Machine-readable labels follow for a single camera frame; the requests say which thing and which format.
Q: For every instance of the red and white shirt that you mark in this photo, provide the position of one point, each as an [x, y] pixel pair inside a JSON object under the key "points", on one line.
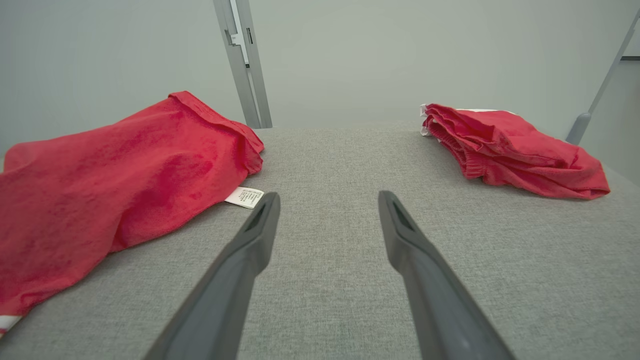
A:
{"points": [[100, 200]]}

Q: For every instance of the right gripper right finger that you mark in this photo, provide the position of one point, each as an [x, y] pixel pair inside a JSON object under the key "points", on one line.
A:
{"points": [[425, 280]]}

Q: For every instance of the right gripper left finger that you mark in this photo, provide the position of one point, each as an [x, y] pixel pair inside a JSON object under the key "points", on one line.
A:
{"points": [[235, 280]]}

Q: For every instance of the grey double partition post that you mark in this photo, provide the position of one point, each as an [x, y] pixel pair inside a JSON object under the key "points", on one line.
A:
{"points": [[240, 75]]}

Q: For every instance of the red shorts white stripe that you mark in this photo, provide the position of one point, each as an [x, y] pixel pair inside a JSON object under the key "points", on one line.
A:
{"points": [[515, 150]]}

